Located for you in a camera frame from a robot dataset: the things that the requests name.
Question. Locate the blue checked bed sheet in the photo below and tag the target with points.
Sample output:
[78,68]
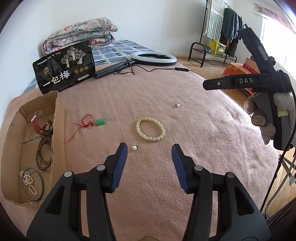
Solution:
[118,51]

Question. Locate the white ring light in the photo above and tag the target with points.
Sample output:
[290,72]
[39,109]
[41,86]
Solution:
[143,58]

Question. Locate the folded floral quilt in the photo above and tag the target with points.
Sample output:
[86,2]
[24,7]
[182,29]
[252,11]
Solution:
[99,31]

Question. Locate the black metal rack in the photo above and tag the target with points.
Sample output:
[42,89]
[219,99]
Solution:
[198,50]

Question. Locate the orange box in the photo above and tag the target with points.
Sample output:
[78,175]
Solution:
[238,68]

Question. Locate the black snack bag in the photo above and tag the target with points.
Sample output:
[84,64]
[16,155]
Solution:
[64,68]

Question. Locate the blue bangle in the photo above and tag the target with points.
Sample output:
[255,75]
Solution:
[29,186]

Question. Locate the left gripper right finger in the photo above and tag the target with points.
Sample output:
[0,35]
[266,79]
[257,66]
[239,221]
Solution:
[195,179]

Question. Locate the pearl earring stud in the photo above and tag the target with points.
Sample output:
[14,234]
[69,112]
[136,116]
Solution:
[135,147]

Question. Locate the hanging clothes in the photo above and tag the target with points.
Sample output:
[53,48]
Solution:
[222,26]

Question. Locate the cardboard box tray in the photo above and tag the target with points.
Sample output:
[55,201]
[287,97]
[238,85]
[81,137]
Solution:
[19,144]

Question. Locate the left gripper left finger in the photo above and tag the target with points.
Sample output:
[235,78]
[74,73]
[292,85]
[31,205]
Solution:
[102,179]

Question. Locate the pink fleece blanket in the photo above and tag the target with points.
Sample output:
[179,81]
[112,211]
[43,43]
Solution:
[139,109]

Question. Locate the red strap wristwatch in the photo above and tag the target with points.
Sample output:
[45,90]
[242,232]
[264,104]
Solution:
[42,125]

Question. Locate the grey gloved right hand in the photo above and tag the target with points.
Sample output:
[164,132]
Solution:
[258,105]

